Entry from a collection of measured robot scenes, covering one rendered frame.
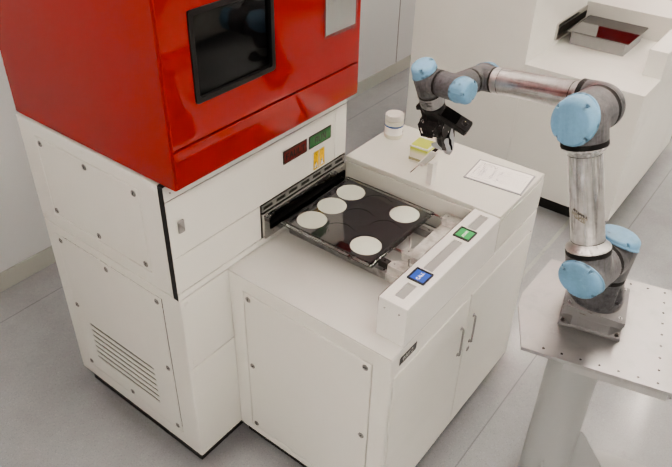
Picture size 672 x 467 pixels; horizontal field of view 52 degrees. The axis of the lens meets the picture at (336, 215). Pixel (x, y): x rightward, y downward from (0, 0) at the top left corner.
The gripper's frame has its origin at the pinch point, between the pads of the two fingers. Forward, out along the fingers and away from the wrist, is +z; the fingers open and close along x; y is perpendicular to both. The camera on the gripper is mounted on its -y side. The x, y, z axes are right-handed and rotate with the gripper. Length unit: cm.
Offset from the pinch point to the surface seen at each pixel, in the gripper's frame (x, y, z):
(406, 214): 16.6, 12.0, 16.7
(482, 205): 5.0, -10.3, 17.6
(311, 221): 36, 35, 6
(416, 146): -8.8, 20.0, 11.5
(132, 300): 86, 75, 3
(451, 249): 29.8, -12.5, 9.0
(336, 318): 64, 8, 7
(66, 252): 82, 110, -3
